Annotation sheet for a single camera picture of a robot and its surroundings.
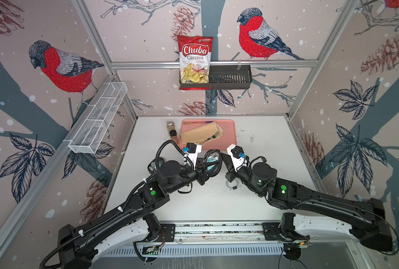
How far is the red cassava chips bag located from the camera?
32.8 inches

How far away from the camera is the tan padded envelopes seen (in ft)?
3.58

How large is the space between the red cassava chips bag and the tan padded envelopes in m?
0.33
